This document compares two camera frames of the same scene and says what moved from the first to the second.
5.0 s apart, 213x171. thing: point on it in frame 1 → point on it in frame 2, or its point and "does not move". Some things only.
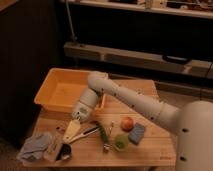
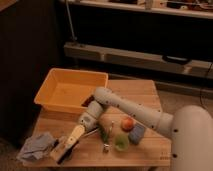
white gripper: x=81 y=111 → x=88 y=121
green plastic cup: x=121 y=142 does not move
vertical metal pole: x=71 y=22 does not move
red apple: x=127 y=124 does not move
